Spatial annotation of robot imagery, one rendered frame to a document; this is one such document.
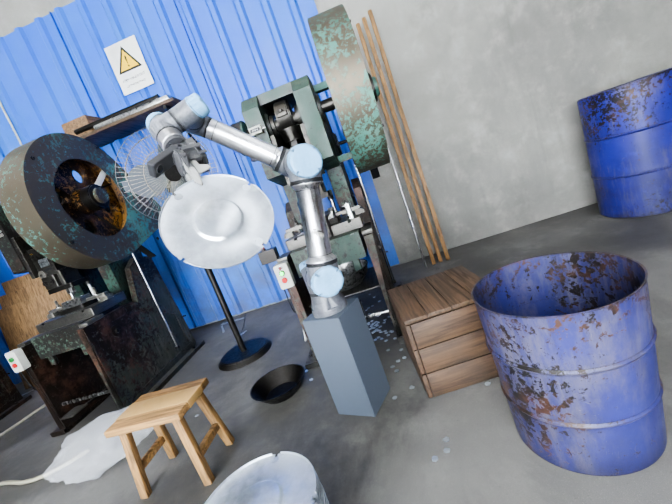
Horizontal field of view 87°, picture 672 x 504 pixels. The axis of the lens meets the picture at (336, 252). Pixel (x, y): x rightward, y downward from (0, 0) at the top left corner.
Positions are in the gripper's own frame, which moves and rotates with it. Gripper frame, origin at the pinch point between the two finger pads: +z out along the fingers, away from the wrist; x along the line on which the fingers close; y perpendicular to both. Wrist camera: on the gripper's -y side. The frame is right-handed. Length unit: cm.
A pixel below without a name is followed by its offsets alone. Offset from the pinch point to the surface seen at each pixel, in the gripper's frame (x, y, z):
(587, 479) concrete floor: 33, 48, 116
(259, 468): 40, -18, 62
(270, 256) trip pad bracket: 83, 41, -29
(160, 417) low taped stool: 84, -35, 18
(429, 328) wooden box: 50, 58, 58
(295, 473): 33, -12, 69
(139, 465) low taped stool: 109, -49, 21
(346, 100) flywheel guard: 6, 82, -33
